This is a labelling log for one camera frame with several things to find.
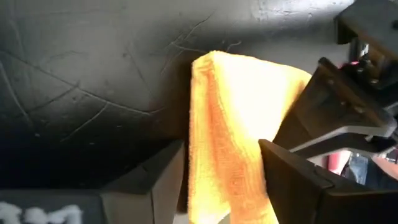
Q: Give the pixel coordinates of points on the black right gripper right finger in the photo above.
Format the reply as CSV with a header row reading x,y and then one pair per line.
x,y
295,186

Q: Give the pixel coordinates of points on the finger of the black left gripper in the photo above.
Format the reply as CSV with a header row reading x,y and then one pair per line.
x,y
335,105
342,144

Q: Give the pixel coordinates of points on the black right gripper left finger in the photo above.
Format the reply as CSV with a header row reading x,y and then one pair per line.
x,y
155,186

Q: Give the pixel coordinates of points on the orange microfiber towel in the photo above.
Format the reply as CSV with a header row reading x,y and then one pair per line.
x,y
233,124

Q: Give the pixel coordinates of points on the person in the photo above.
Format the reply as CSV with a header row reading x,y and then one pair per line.
x,y
367,168

